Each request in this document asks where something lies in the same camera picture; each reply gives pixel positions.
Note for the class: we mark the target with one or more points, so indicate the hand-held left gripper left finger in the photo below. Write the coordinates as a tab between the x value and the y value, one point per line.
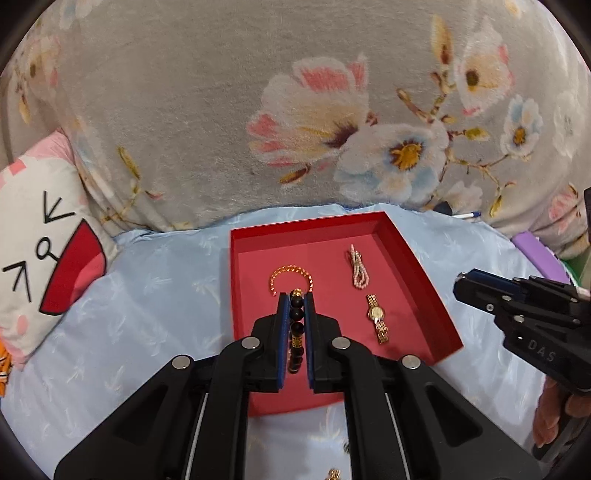
282	341

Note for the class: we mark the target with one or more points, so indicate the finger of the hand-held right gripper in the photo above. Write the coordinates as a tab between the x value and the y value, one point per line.
494	280
475	293

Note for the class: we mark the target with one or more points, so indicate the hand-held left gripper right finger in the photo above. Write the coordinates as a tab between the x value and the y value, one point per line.
310	341

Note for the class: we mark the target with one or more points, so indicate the gold wristwatch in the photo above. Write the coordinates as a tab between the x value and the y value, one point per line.
377	318

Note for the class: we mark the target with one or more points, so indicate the gold braided cuff bangle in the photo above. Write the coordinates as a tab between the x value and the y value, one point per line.
286	270

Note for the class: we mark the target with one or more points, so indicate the red cardboard box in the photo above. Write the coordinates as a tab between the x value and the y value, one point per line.
332	267

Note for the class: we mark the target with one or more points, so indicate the person's right hand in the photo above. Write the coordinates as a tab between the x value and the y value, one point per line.
549	415

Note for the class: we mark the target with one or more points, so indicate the purple plastic object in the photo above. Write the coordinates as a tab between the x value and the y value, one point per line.
535	251

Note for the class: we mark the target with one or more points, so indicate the white and blue pen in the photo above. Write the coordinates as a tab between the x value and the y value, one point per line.
466	214

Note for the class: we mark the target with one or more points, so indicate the light blue palm print bedsheet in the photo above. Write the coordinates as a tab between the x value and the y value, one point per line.
138	323

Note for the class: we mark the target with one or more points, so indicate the grey floral blanket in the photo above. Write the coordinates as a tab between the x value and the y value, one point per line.
184	115

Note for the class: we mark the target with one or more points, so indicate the white cat face pillow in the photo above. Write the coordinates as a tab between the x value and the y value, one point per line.
41	240

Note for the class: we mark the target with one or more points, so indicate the colourful cartoon print cloth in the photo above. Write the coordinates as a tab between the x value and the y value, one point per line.
2	369

